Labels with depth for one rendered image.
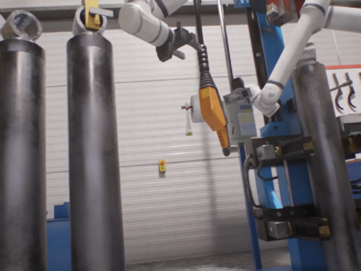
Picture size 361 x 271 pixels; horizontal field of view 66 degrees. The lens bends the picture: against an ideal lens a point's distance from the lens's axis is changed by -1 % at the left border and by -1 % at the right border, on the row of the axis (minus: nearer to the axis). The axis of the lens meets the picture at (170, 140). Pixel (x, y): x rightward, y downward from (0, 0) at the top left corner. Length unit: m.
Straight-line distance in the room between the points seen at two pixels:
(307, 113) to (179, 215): 2.23
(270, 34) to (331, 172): 1.28
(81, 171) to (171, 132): 2.65
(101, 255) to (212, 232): 2.67
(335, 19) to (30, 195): 1.70
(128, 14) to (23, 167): 0.72
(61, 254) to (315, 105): 2.50
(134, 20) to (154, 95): 2.97
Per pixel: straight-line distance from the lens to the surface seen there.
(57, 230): 3.03
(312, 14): 1.64
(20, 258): 1.26
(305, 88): 1.96
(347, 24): 1.83
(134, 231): 3.64
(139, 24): 0.96
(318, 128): 1.89
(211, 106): 1.15
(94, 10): 1.44
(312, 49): 2.09
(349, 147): 2.10
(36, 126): 1.32
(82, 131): 1.20
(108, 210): 1.16
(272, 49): 2.55
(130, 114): 3.79
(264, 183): 1.98
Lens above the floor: 0.73
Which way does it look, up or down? 11 degrees up
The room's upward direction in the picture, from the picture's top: 5 degrees counter-clockwise
